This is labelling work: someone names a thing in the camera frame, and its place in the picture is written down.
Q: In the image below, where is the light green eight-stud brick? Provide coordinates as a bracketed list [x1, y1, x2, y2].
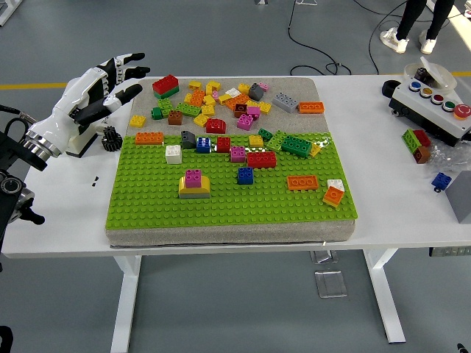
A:
[175, 102, 203, 118]
[265, 130, 287, 153]

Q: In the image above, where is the black floor cable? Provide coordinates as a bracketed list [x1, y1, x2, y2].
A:
[287, 0, 346, 77]
[368, 0, 411, 76]

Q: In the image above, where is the cream switch box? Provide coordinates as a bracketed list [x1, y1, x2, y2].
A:
[65, 123, 99, 159]

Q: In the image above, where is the grey-brown foam mat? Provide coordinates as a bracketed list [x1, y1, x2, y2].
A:
[105, 76, 359, 249]

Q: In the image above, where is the black tape roll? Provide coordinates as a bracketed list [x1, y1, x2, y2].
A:
[381, 79, 403, 99]

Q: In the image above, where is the white four-stud brick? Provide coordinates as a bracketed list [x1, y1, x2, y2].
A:
[165, 145, 183, 165]

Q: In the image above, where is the orange toy brick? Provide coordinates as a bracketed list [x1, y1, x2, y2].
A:
[224, 93, 252, 113]

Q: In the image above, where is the white floor frame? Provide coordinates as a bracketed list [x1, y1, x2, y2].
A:
[255, 0, 322, 7]

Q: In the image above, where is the dark grey sloped brick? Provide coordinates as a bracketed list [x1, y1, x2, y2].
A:
[180, 130, 197, 150]
[248, 83, 266, 102]

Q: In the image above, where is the table control panel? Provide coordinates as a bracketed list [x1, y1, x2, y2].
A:
[428, 246, 471, 258]

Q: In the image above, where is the red eight-stud brick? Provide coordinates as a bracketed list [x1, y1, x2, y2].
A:
[246, 151, 277, 170]
[152, 74, 180, 95]

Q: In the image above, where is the white push-button control box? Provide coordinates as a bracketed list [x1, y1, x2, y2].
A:
[389, 78, 471, 147]

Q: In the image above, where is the green studded baseplate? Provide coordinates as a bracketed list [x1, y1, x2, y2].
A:
[105, 131, 359, 229]

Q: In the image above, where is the blue brick with ring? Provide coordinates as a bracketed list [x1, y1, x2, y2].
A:
[431, 171, 453, 193]

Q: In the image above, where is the black gear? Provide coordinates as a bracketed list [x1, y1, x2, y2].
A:
[100, 125, 124, 152]

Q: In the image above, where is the yellow arched brick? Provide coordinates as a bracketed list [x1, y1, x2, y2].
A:
[178, 176, 211, 195]

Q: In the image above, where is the clear plastic container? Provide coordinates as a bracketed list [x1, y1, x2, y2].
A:
[403, 56, 458, 92]

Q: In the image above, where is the white furniture frame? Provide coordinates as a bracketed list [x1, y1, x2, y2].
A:
[0, 0, 18, 27]

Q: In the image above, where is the person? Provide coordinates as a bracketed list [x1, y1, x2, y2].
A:
[380, 0, 456, 55]

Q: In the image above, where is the orange and yellow brick stack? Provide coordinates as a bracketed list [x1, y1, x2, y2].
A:
[322, 186, 345, 210]

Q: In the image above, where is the red toy brick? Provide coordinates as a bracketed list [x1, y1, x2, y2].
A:
[412, 129, 433, 148]

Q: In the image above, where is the crumpled clear plastic bag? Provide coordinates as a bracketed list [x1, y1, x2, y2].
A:
[422, 141, 471, 176]

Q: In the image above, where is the red arched brick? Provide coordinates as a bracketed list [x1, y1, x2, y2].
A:
[205, 118, 227, 135]

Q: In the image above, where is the dark green eight-stud brick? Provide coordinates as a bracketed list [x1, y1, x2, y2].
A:
[280, 135, 314, 159]
[153, 85, 181, 99]

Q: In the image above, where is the white table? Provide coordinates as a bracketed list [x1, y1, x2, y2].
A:
[0, 75, 471, 353]

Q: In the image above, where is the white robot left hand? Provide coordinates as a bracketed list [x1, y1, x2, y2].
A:
[27, 52, 152, 158]

